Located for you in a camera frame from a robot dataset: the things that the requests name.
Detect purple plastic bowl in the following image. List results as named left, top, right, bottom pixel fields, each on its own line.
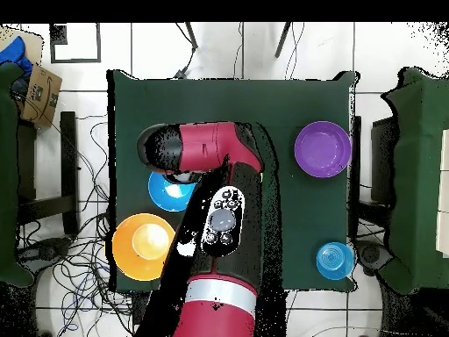
left=293, top=120, right=353, bottom=179

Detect small blue plastic bowl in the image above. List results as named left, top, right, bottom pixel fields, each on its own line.
left=316, top=241, right=356, bottom=281

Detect large blue plastic bowl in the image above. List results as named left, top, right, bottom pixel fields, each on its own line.
left=147, top=170, right=197, bottom=212

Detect dark green tablecloth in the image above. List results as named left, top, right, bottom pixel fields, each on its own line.
left=106, top=68, right=361, bottom=293

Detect yellow plastic bowl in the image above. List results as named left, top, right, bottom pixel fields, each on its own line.
left=111, top=212, right=176, bottom=283

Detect black power strip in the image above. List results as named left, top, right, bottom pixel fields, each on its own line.
left=131, top=290, right=152, bottom=326

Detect black bench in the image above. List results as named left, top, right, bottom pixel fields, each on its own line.
left=17, top=111, right=81, bottom=235

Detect grey base with black knob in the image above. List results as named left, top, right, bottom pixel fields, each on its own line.
left=20, top=236, right=74, bottom=263

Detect green cloth on side table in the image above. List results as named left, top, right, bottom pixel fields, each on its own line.
left=0, top=62, right=35, bottom=288
left=381, top=67, right=449, bottom=295

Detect cardboard box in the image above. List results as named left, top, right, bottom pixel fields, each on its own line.
left=0, top=27, right=63, bottom=127

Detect blue cloth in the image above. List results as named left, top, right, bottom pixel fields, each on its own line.
left=0, top=35, right=33, bottom=76

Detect tangled floor cables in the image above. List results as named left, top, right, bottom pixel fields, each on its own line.
left=15, top=115, right=141, bottom=337

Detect black square frame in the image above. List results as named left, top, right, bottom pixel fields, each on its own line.
left=48, top=23, right=103, bottom=65

